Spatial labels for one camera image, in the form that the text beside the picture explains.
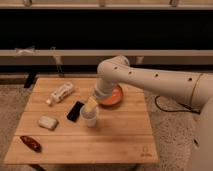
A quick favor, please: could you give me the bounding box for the black smartphone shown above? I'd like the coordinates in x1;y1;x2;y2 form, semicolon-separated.
67;101;83;122

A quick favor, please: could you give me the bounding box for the black cable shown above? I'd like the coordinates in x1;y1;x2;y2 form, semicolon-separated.
154;95;201;115

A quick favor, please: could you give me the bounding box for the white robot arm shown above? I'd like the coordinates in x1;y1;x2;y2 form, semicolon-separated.
93;56;213;171

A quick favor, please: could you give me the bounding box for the grey metal shelf rail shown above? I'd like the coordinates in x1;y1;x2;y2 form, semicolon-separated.
0;48;213;66

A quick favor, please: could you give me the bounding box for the orange ceramic bowl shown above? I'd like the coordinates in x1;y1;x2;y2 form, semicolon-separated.
99;85;123;106

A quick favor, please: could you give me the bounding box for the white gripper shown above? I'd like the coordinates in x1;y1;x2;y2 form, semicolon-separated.
85;79;115;113

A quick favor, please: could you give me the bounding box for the white plastic cup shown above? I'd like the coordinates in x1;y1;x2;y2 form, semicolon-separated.
80;107;99;127

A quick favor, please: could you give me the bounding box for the wooden table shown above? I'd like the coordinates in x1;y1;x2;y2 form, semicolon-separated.
4;78;158;164

